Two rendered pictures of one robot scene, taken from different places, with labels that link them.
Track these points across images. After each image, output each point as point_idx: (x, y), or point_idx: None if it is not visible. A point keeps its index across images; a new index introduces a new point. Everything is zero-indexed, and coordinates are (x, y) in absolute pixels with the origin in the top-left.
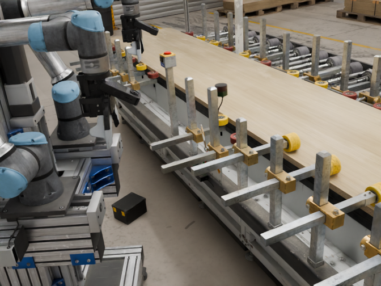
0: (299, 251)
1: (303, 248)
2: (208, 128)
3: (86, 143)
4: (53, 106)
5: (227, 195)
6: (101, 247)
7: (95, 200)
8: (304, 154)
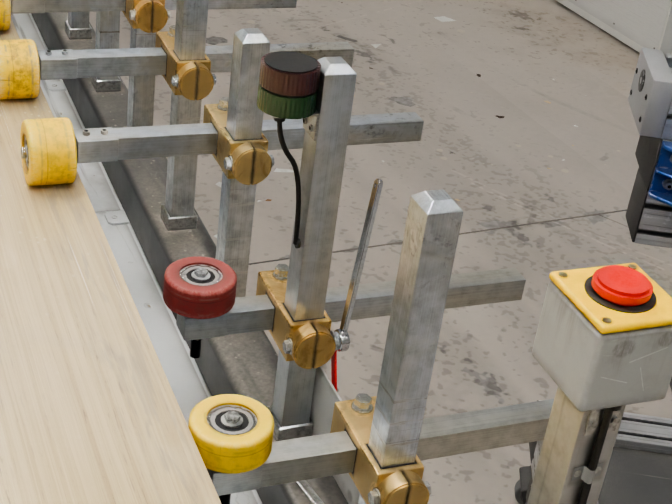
0: (158, 169)
1: (145, 172)
2: (301, 448)
3: None
4: None
5: (338, 47)
6: (634, 208)
7: (657, 65)
8: (17, 158)
